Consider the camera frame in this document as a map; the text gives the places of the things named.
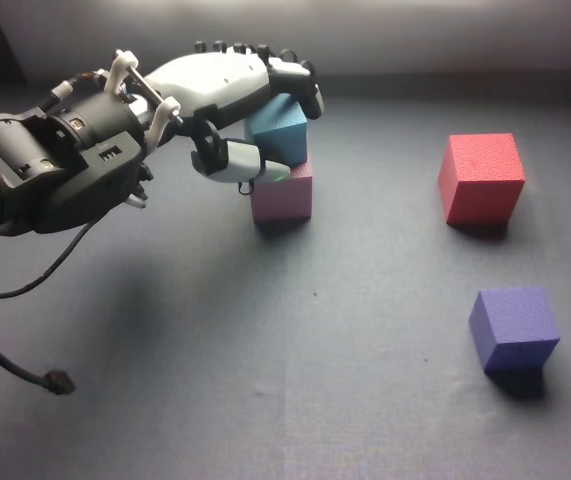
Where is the grey table cloth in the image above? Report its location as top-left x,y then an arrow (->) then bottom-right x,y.
0,74 -> 571,480

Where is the small blue foam cube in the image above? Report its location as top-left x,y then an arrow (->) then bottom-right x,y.
243,93 -> 309,169

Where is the pink foam cube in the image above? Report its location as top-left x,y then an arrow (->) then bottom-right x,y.
250,152 -> 314,224

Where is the small purple foam cube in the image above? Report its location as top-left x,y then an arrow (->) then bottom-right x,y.
467,285 -> 562,375

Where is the black cable with plug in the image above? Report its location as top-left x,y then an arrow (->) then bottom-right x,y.
0,328 -> 76,398

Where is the white backdrop board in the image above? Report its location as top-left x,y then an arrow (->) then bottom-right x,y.
0,0 -> 571,84

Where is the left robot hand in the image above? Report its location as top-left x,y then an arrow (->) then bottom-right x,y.
143,39 -> 327,197

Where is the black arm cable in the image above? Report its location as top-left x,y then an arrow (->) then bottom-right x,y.
0,219 -> 97,300

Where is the red foam cube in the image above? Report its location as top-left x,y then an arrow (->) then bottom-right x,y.
437,132 -> 526,227

